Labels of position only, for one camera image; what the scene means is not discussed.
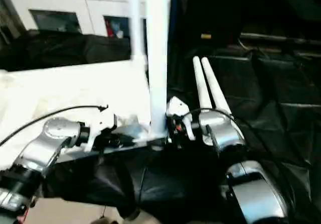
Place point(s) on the dark low shelf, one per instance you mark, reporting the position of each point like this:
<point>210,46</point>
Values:
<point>281,38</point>

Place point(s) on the red bottle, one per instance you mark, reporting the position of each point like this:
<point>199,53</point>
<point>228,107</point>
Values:
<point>110,31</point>

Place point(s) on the small tan label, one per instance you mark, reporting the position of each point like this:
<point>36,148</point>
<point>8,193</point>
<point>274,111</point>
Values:
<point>206,36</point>

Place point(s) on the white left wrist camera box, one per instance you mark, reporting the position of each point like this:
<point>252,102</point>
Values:
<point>103,123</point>

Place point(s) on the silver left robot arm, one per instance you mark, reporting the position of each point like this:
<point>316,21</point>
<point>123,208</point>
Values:
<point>40,148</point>

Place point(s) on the black work mat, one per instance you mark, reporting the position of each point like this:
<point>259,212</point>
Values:
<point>266,113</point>

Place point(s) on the white plastic table leg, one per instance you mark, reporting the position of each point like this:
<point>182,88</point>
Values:
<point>135,23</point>
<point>202,86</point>
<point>216,88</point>
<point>157,53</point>

